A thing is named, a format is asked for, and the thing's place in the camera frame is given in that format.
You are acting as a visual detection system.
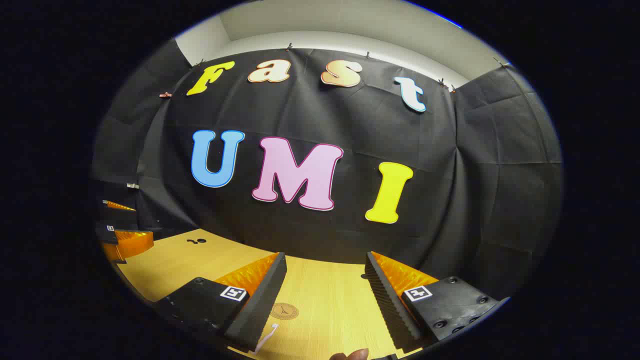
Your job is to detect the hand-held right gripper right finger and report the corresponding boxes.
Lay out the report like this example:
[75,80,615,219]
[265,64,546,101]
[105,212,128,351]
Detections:
[364,251,511,353]

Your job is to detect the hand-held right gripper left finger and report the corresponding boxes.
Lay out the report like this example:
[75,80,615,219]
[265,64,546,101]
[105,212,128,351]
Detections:
[152,251,288,353]

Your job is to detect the round brown coaster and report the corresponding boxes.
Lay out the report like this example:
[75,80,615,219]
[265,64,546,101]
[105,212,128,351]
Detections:
[270,303,300,321]

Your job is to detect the white toothbrush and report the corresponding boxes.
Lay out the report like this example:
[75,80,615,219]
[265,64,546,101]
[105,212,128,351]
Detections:
[251,323,279,356]

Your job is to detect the wooden desktop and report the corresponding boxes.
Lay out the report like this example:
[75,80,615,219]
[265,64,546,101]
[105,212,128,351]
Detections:
[102,229,436,360]

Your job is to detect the black backdrop cloth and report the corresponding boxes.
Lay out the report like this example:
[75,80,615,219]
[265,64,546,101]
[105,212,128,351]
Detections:
[90,37,565,301]

